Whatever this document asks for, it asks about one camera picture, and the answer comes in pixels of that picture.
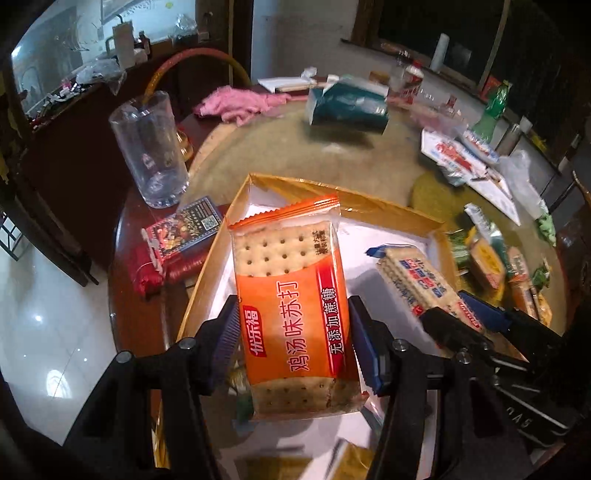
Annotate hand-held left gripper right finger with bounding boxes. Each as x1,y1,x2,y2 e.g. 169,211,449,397
347,295,533,480

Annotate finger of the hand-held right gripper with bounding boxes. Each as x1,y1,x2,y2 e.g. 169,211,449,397
457,290,518,335
419,307,497,358

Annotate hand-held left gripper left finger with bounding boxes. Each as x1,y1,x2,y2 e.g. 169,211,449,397
65,294,243,480

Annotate yellow green snack packet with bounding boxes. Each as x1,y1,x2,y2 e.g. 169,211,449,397
466,235,507,292

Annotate blue cracker packet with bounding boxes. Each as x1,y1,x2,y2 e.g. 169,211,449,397
366,244,485,333

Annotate orange cracker packet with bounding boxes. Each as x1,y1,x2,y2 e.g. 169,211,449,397
225,196,370,421

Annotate golden cardboard box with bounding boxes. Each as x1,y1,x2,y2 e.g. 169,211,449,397
154,173,458,480

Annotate green foil snack packet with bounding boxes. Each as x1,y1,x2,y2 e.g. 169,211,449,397
449,231,470,278

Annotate green and white snack packet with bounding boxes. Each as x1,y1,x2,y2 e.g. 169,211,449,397
464,203,505,246

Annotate plain red snack packet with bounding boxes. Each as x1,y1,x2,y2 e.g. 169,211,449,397
128,244,208,296

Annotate red dark-print snack packet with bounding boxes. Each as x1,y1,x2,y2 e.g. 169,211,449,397
141,197,225,273

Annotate white plastic bag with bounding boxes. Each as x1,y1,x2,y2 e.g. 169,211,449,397
499,150,550,220

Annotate printed paper flyer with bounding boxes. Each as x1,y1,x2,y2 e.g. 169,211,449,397
420,129,522,227

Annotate metal cup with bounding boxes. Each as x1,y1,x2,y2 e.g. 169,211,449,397
496,122,522,156

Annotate clear plastic container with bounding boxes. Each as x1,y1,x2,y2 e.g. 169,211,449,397
406,90,468,137

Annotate green plastic bottle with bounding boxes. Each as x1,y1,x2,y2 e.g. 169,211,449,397
471,80,513,144

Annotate clear plastic cup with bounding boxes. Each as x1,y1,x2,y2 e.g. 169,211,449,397
109,90,190,208

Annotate pink cloth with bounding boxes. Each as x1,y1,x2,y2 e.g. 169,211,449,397
193,85,291,125

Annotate teal tissue box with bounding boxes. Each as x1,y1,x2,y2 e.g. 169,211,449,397
307,76,391,134

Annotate red and white can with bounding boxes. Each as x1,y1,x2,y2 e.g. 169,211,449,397
401,62,424,100

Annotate dark wooden sideboard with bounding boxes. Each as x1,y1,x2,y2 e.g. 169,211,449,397
14,41,232,282

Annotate white paper roll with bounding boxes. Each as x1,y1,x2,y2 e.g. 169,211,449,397
430,33,451,73

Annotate white paper stack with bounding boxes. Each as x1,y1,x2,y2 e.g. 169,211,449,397
257,67,340,100

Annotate golden hoop chair back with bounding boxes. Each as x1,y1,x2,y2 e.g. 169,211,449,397
142,50,252,106

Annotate white jug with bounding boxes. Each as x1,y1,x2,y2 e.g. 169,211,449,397
112,14,138,68

